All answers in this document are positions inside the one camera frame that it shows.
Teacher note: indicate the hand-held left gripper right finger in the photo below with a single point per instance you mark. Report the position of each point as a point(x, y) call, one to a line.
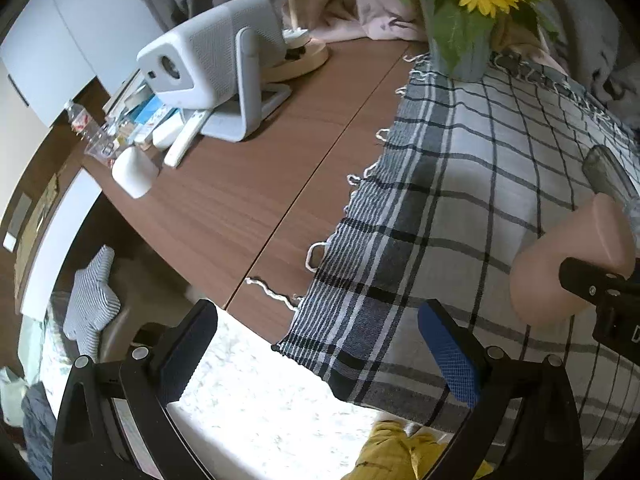
point(452, 360)

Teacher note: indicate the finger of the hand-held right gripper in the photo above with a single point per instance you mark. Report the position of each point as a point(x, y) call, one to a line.
point(595, 280)

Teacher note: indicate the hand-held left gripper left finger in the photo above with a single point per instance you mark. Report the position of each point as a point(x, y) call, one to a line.
point(185, 360)

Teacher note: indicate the pink cup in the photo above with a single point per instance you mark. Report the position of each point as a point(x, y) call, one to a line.
point(570, 255)

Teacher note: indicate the small white cup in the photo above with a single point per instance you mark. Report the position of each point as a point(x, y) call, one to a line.
point(134, 172)

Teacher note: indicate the clear plastic cup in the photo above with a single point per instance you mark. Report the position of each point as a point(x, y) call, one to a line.
point(97, 152)

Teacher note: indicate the dark grey cylinder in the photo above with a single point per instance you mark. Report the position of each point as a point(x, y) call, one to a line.
point(607, 172)

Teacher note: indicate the striped star-shaped pillow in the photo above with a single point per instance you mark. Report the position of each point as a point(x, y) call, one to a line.
point(92, 300)

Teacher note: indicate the person's yellow trousers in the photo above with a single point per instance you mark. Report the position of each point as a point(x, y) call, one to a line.
point(390, 455)

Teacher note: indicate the grey checked fringed cloth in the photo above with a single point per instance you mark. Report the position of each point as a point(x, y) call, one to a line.
point(475, 200)

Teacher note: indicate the long white remote control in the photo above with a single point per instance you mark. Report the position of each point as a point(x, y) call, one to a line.
point(186, 137)

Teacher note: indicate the short white remote control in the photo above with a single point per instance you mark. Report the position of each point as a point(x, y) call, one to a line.
point(167, 130)

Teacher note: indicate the grey throw blanket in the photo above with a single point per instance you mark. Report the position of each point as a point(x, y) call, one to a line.
point(595, 25)

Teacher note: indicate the clear plastic bottle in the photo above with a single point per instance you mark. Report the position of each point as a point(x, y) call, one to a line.
point(85, 122)

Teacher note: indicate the blue-grey flower vase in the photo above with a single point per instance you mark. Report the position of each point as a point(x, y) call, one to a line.
point(465, 55)

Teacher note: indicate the stack of books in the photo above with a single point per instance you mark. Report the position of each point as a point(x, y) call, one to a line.
point(135, 105)

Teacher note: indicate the white projector with stand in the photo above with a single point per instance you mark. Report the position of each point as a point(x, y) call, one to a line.
point(210, 50)

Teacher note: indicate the round wooden tray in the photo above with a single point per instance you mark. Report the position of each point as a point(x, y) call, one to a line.
point(307, 60)

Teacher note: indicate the white charger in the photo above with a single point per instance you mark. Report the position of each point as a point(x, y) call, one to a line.
point(296, 36)

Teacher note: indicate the white cabinet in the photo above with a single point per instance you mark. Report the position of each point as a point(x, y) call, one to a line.
point(75, 35)

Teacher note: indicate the pink blanket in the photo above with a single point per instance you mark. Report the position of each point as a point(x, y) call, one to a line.
point(360, 5)

